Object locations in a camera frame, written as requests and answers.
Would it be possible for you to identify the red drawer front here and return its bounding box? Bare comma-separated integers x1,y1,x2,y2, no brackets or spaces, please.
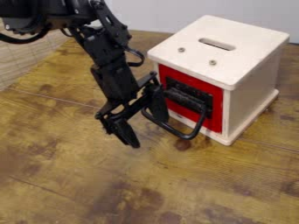
158,64,223,133

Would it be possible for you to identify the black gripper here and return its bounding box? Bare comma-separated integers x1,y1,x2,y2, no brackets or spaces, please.
91,62,170,148

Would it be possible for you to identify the black metal drawer handle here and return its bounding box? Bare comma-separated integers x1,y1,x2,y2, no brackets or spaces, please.
142,87,212,140

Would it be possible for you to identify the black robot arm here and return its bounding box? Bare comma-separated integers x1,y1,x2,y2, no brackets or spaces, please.
0,0,170,148

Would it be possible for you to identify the white wooden box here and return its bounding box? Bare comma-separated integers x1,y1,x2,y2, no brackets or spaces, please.
147,15,290,145

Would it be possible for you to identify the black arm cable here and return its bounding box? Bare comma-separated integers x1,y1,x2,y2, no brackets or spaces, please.
123,46,146,68

